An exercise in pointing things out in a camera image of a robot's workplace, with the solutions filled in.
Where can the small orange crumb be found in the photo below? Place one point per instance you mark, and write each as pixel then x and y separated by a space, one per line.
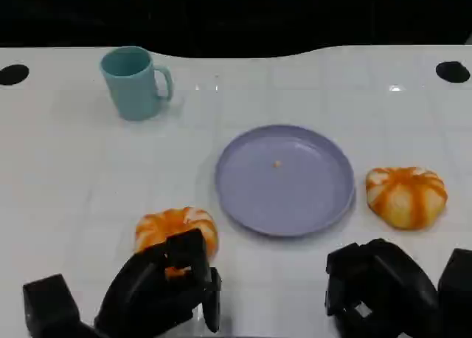
pixel 277 164

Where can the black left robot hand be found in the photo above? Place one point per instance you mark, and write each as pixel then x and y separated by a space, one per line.
pixel 147 297

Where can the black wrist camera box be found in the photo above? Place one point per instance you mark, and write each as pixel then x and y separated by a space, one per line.
pixel 49 305
pixel 457 290

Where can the pale green mug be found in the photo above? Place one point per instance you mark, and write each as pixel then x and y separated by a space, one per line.
pixel 132 87

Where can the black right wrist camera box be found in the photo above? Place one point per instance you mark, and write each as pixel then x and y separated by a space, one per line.
pixel 457 290

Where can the orange and white bread roll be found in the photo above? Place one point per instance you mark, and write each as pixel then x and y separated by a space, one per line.
pixel 405 198
pixel 173 221

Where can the lilac plate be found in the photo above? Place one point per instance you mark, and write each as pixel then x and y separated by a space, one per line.
pixel 284 183

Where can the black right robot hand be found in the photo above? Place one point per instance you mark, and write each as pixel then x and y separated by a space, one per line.
pixel 391 290

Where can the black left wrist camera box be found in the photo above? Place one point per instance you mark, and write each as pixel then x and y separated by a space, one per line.
pixel 49 305

